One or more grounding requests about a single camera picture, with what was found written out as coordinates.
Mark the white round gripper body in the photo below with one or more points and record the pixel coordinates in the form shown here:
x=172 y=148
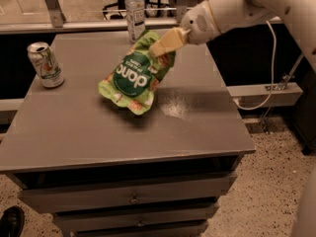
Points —
x=198 y=24

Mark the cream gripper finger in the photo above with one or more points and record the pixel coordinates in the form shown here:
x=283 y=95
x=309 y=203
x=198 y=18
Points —
x=172 y=40

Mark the green rice chip bag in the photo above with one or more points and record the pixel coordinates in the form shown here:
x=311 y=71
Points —
x=132 y=84

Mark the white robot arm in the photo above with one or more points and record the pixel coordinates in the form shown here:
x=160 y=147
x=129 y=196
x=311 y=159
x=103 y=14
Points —
x=299 y=17

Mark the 7up soda can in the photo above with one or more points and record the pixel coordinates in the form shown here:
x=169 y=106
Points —
x=45 y=64

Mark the clear plastic water bottle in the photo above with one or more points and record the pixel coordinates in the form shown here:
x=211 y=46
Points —
x=135 y=18

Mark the grey drawer cabinet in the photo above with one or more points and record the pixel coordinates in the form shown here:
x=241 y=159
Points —
x=102 y=171

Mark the black shoe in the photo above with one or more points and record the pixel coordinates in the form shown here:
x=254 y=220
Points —
x=12 y=222

